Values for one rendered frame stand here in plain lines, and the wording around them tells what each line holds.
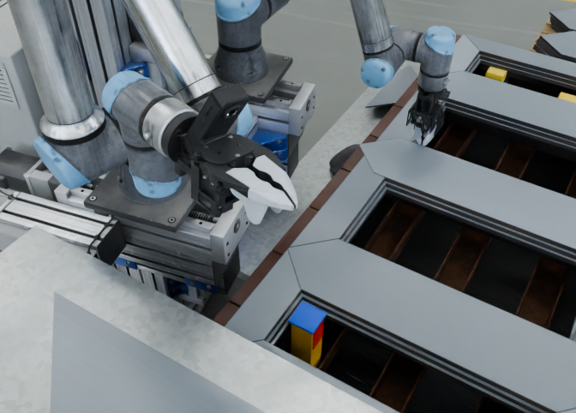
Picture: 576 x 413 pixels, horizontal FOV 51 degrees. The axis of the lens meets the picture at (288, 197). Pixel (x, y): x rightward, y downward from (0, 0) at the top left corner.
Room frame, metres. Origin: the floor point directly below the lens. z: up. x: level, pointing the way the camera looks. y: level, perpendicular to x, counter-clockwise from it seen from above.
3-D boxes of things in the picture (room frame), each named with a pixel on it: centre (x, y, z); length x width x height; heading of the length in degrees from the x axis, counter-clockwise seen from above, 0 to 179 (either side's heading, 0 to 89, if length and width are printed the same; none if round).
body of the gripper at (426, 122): (1.35, -0.37, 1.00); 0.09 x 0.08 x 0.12; 149
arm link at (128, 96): (0.73, 0.21, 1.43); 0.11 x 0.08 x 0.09; 44
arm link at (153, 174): (0.74, 0.20, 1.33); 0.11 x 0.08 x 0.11; 134
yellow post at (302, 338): (0.76, -0.04, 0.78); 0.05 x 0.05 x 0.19; 59
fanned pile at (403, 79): (1.89, -0.42, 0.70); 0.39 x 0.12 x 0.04; 149
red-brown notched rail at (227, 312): (1.37, -0.21, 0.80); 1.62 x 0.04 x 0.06; 149
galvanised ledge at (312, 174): (1.60, -0.21, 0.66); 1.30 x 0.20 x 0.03; 149
